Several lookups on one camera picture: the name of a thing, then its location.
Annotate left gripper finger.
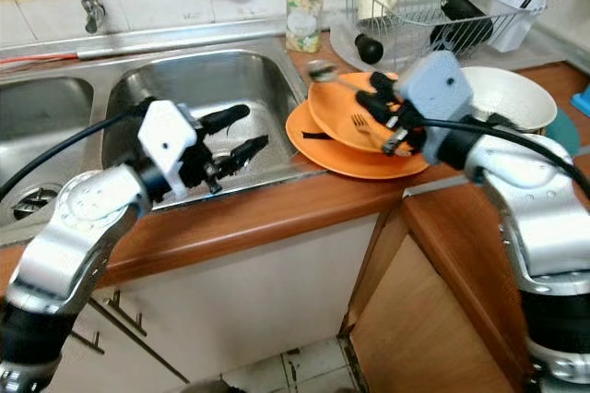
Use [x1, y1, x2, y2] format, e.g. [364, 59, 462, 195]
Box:
[201, 103, 252, 134]
[219, 135, 268, 173]

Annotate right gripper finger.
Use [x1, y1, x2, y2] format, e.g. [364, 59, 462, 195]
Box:
[369, 70, 405, 103]
[355, 89, 408, 131]

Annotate orange plate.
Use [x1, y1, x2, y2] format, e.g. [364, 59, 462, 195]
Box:
[307, 70, 425, 154]
[284, 100, 430, 180]

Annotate white kitchen base cabinet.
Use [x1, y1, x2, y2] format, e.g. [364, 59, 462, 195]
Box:
[0, 213, 388, 393]

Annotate metal fork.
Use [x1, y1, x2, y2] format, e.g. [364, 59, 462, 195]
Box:
[348, 113, 393, 147]

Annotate stainless steel double sink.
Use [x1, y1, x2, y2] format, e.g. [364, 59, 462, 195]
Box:
[0, 38, 319, 246]

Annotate small black shaker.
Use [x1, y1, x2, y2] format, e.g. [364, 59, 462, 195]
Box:
[354, 33, 385, 66]

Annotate grey drain tray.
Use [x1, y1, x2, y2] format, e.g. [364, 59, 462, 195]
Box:
[327, 19, 563, 76]

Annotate white bowl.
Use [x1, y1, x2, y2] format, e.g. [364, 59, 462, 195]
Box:
[461, 65, 560, 133]

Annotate black tumbler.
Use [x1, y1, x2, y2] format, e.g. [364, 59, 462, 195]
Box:
[430, 0, 497, 53]

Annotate clear soap pump bottle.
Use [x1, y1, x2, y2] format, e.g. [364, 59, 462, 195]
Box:
[286, 0, 325, 54]

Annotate white cutlery holder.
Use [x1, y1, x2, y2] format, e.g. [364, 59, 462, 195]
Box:
[487, 0, 547, 53]

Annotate teal plate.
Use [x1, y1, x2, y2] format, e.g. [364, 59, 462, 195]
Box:
[542, 107, 582, 156]

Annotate metal drain strainer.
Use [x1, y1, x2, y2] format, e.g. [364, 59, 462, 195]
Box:
[14, 185, 61, 223]

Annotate blue plastic item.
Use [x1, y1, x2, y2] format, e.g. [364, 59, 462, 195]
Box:
[572, 84, 590, 117]

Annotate grey robot leg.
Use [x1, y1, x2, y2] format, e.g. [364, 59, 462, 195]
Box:
[203, 377, 264, 393]

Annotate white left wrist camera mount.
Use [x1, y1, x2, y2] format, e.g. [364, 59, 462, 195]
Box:
[136, 98, 200, 200]

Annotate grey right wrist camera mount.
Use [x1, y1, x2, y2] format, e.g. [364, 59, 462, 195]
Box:
[396, 50, 476, 140]

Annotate wire dish rack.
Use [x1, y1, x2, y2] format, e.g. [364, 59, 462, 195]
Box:
[341, 0, 549, 66]

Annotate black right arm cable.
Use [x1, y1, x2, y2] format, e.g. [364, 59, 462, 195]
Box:
[410, 116, 590, 200]

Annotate metal cabinet handle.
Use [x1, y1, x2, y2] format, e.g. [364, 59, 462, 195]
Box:
[101, 290, 144, 322]

